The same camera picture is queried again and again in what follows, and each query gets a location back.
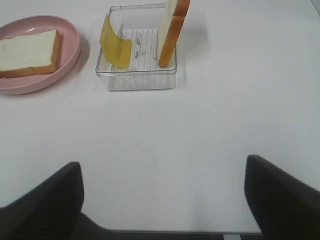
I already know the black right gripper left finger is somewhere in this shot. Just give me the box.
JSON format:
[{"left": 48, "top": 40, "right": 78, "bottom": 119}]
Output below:
[{"left": 0, "top": 161, "right": 111, "bottom": 240}]

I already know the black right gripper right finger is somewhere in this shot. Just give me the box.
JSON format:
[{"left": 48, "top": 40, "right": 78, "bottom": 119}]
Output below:
[{"left": 244, "top": 155, "right": 320, "bottom": 240}]

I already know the bread slice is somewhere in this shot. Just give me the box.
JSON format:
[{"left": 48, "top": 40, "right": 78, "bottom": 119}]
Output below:
[
  {"left": 157, "top": 0, "right": 190, "bottom": 67},
  {"left": 0, "top": 29, "right": 61, "bottom": 78}
]

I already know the yellow cheese slice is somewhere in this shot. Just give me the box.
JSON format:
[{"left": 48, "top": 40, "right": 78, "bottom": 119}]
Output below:
[{"left": 99, "top": 14, "right": 132, "bottom": 69}]

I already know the pink round plate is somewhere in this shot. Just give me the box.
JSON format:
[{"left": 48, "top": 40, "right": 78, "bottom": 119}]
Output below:
[{"left": 0, "top": 15, "right": 81, "bottom": 95}]

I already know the clear plastic tray right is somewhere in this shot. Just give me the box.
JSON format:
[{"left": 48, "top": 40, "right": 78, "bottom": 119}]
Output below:
[{"left": 95, "top": 3, "right": 178, "bottom": 91}]

